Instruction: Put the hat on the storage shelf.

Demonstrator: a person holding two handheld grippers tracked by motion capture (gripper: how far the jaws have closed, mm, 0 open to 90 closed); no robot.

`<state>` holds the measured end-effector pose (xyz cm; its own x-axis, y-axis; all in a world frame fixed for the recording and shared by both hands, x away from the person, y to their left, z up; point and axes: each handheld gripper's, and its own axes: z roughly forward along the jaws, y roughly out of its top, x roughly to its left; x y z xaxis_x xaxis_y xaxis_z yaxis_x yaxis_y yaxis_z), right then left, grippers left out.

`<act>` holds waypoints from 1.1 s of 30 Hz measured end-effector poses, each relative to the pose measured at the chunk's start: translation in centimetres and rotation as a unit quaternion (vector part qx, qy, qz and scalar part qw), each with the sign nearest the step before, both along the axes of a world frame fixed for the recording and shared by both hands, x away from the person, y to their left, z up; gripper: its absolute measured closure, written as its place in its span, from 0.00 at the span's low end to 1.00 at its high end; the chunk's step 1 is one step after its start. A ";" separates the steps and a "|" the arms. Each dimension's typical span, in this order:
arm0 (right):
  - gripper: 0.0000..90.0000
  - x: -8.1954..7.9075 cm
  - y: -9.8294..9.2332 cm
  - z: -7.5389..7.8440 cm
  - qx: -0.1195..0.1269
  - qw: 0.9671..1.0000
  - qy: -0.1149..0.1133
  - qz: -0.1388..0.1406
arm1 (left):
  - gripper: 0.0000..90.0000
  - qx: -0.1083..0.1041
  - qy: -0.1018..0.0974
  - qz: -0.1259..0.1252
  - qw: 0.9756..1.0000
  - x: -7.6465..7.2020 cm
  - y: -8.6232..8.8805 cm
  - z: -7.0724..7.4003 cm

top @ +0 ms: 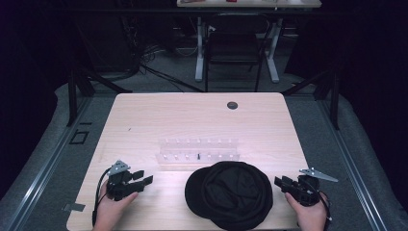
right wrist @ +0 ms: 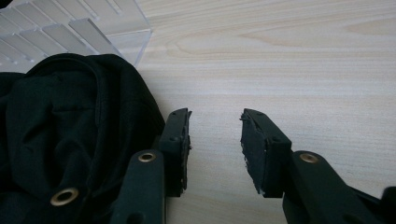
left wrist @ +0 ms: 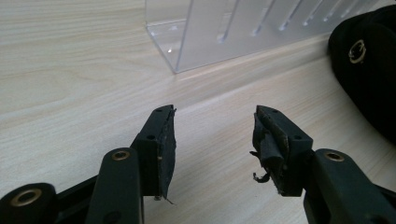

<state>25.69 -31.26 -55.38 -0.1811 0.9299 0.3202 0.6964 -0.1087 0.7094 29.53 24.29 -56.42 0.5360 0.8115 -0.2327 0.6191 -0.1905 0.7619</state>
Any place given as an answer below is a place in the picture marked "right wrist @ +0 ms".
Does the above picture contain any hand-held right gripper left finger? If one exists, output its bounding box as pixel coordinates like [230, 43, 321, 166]
[154, 107, 192, 198]

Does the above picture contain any clear acrylic slotted rack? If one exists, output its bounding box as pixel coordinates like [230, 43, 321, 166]
[0, 0, 153, 74]

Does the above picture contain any black hooded garment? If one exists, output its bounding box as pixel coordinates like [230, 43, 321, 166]
[0, 52, 166, 224]

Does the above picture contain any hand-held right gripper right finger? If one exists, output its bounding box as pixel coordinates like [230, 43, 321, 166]
[239, 107, 293, 199]

